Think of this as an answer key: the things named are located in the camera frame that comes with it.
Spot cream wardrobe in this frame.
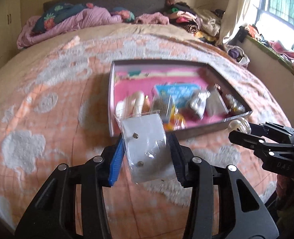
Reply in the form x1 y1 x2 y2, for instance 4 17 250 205
0 0 23 80

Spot white pink hair claw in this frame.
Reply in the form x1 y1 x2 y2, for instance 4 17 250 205
116 92 150 117

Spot plastic bag with silver accessory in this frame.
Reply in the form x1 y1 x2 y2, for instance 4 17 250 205
189 91 211 119

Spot purple blanket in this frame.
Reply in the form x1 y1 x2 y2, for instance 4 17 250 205
17 7 124 50

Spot yellow hair clips bag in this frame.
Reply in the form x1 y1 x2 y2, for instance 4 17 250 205
167 112 187 130

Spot white mesh bag with clothes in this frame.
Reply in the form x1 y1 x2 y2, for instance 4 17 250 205
224 43 251 66

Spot dark floral pillow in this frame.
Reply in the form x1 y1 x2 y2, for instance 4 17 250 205
32 2 135 33

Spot pink cardboard tray box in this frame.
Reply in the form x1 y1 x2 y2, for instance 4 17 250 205
108 60 254 137

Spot window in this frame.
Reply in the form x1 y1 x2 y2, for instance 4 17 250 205
252 0 294 55

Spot pile of clothes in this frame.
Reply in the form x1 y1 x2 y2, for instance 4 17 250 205
164 0 224 43

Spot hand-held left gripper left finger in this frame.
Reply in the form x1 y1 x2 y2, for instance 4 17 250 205
14 136 126 239

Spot pearl hair clip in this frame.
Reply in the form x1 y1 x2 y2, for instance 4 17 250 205
226 118 251 133

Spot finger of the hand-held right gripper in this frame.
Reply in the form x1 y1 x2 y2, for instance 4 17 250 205
229 131 294 158
248 122 294 142

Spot grey headboard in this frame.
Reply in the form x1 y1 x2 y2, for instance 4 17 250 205
43 0 172 18

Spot pink fuzzy garment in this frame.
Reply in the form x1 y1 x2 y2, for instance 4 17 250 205
134 12 170 25

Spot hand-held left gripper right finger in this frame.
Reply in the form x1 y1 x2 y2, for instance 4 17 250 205
165 132 279 239

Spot orange white bedspread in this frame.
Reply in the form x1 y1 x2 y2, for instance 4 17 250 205
0 33 294 232

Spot clothes on windowsill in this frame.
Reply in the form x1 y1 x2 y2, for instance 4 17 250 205
245 24 294 77

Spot clear bag with earrings card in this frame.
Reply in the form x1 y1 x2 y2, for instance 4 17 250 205
114 110 178 185

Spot tan bed sheet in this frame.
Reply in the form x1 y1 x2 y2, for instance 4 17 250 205
20 22 212 55

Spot cream curtain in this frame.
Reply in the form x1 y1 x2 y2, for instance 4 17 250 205
218 0 264 46

